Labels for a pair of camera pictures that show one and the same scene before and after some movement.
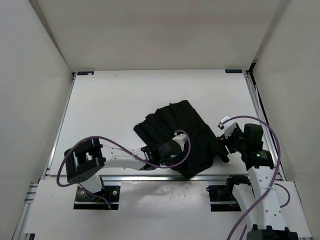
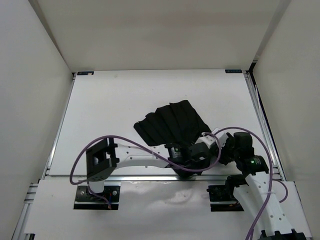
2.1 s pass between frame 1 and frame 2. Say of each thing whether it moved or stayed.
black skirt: stayed
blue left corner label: stayed
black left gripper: moved
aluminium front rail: stayed
